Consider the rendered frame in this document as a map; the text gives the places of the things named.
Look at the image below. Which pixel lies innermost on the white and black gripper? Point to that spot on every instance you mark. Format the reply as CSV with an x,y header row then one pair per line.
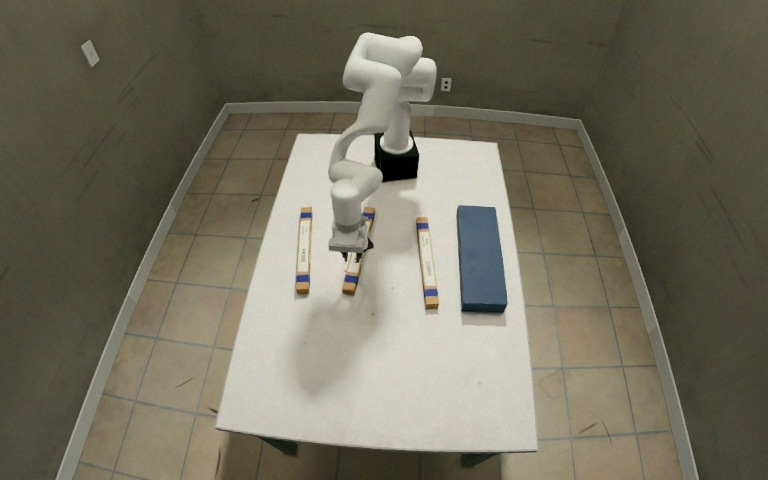
x,y
368,244

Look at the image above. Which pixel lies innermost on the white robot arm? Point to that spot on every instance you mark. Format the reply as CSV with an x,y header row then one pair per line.
x,y
382,86

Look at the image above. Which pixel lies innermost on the tan welding electrode pack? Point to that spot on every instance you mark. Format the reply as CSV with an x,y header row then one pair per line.
x,y
304,251
427,263
353,270

